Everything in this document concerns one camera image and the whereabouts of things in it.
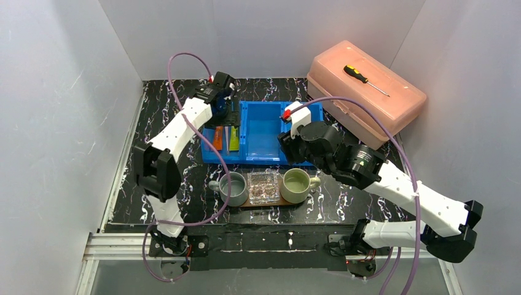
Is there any grey-blue ceramic mug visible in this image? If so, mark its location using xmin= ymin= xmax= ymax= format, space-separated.
xmin=208 ymin=172 xmax=249 ymax=207

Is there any light green ceramic mug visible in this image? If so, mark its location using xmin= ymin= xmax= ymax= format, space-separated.
xmin=280 ymin=168 xmax=321 ymax=204

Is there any yellow-green toothpaste tube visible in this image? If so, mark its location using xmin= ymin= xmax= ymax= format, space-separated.
xmin=229 ymin=127 xmax=240 ymax=151

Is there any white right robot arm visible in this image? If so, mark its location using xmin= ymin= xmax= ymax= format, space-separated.
xmin=278 ymin=121 xmax=484 ymax=263

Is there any purple cable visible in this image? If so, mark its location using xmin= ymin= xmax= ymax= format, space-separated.
xmin=281 ymin=96 xmax=422 ymax=295
xmin=141 ymin=52 xmax=233 ymax=284

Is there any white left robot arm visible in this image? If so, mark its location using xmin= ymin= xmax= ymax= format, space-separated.
xmin=132 ymin=72 xmax=240 ymax=239

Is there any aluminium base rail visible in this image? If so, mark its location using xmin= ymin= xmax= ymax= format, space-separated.
xmin=81 ymin=230 xmax=453 ymax=261

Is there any clear plastic toothbrush holder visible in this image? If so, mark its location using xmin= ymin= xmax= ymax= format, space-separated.
xmin=247 ymin=171 xmax=280 ymax=202

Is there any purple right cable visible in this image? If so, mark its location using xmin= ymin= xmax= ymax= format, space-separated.
xmin=281 ymin=96 xmax=422 ymax=295

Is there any yellow black screwdriver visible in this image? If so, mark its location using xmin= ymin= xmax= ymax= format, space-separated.
xmin=343 ymin=65 xmax=390 ymax=97

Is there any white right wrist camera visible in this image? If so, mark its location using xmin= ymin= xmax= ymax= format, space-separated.
xmin=281 ymin=101 xmax=311 ymax=139

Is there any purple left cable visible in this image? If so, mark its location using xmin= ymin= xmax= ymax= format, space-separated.
xmin=141 ymin=52 xmax=233 ymax=284

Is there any orange toothpaste tube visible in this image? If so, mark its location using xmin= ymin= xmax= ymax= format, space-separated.
xmin=212 ymin=126 xmax=224 ymax=151

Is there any oval wooden tray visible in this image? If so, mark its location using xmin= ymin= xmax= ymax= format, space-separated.
xmin=239 ymin=197 xmax=297 ymax=208

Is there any pink plastic toolbox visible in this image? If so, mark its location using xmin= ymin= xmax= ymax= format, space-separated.
xmin=307 ymin=41 xmax=427 ymax=150

